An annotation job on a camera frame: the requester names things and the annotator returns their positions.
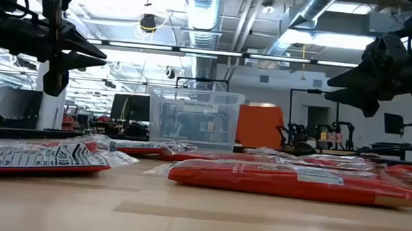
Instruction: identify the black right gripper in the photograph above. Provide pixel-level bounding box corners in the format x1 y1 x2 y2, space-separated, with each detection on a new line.
323 29 412 122

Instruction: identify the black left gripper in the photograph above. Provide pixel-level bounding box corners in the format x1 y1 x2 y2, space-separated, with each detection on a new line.
13 0 112 100

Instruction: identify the red popcorn bag white label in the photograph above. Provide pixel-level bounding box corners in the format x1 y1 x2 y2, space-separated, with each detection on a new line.
142 153 412 210

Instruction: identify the clear plastic storage bin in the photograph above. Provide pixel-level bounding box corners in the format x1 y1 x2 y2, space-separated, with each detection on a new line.
142 85 247 154

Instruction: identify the small black monitor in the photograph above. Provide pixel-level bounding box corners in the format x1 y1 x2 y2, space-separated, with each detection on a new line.
383 112 406 135

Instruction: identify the background robot station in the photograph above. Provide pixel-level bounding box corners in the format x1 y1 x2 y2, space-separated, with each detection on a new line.
275 117 358 157

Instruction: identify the white column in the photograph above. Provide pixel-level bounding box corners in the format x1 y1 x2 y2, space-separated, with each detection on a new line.
34 60 69 132

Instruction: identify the black background desk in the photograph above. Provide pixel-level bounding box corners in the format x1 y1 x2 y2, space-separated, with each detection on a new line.
370 139 412 162

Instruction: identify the red background equipment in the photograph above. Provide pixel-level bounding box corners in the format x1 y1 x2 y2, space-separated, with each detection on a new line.
61 113 79 132

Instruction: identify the black computer monitor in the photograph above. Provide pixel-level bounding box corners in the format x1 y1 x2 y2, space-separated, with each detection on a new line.
109 92 152 124

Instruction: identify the black panel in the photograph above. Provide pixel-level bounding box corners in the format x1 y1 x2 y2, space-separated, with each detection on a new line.
0 87 44 130

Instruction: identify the black table edge bar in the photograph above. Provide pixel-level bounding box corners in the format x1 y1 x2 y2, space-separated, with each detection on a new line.
0 124 412 168

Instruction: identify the orange cloth cover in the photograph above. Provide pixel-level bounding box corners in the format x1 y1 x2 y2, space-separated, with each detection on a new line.
235 103 286 150

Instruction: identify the red packet front left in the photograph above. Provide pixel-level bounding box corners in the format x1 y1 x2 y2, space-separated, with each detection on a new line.
0 127 142 184

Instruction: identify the yellow hanging cord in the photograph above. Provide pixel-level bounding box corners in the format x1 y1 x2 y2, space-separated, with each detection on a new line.
300 44 308 82

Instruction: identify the tall black metal frame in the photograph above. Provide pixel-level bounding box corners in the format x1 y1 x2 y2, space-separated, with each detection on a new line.
286 87 341 141

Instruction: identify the black ceiling camera yellow cable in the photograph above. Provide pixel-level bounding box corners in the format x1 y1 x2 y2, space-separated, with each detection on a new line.
138 13 159 34

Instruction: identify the smooth silver ventilation duct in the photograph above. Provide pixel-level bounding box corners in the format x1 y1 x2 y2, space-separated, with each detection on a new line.
266 0 343 62

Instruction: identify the small black ceiling camera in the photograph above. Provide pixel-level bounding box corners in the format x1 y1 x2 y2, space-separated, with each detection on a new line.
164 66 177 81

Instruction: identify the low black metal frame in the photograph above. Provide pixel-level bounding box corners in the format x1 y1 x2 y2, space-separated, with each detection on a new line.
175 76 230 93

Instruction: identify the ribbed silver ventilation duct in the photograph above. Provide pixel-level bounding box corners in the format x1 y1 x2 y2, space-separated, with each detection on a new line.
177 0 224 92

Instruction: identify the black rail with light strips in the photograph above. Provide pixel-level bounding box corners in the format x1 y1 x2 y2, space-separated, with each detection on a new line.
86 38 361 69

